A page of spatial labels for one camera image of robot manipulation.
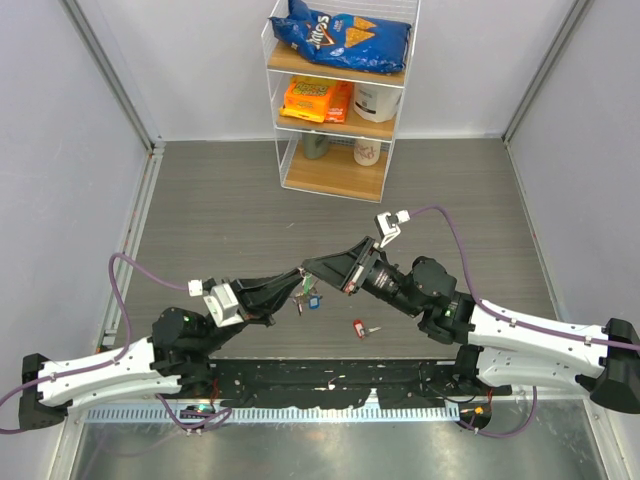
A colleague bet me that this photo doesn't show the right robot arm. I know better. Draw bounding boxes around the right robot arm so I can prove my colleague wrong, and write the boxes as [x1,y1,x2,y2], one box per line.
[302,237,639,414]

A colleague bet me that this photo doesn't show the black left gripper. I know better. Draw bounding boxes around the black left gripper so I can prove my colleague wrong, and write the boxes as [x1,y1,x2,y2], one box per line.
[197,269,306,354]

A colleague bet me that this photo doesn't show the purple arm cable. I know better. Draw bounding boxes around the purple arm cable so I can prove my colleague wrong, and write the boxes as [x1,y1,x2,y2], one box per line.
[0,252,236,436]
[407,204,640,439]

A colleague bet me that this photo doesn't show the white paper cup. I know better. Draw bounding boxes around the white paper cup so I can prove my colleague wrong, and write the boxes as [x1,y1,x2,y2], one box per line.
[353,139,382,167]

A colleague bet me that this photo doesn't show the large metal keyring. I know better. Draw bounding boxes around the large metal keyring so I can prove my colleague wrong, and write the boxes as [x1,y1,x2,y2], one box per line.
[292,280,322,316]

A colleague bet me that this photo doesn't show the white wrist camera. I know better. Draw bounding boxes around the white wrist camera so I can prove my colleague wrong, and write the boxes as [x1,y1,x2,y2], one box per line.
[187,280,244,328]
[374,210,410,249]

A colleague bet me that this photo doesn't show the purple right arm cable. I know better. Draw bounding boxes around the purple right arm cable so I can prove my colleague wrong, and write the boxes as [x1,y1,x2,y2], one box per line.
[407,204,640,439]

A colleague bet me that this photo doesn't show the blue Doritos chip bag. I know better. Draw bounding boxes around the blue Doritos chip bag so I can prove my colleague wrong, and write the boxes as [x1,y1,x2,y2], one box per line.
[270,1,411,74]

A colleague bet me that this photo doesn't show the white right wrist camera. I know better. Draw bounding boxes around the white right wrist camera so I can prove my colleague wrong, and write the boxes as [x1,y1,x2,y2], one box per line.
[374,210,410,249]

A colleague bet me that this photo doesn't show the orange snack box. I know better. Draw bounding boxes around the orange snack box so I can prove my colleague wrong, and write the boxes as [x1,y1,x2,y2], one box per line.
[279,75,353,124]

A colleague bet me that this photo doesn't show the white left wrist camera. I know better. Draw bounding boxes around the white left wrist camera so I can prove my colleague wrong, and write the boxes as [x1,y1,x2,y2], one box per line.
[187,280,244,328]

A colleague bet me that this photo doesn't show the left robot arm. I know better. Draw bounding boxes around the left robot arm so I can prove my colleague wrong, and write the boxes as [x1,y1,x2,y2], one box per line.
[18,268,303,431]

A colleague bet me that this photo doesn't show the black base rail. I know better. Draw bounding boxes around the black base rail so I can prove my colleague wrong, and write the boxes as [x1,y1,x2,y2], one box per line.
[191,359,512,410]

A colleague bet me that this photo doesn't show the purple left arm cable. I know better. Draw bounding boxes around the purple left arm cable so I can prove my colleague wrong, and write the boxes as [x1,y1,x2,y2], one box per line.
[0,252,236,436]

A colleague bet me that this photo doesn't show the silver key on red tag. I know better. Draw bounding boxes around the silver key on red tag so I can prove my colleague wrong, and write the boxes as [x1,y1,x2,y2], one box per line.
[363,327,380,337]

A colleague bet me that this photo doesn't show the green key tag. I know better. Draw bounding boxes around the green key tag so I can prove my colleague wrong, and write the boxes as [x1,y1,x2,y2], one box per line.
[303,273,313,293]

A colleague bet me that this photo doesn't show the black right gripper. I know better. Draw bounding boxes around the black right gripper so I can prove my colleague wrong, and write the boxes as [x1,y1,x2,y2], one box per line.
[302,236,423,318]

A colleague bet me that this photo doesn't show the white pouch bag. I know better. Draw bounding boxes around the white pouch bag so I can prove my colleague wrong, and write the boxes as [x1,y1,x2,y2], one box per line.
[353,83,402,123]

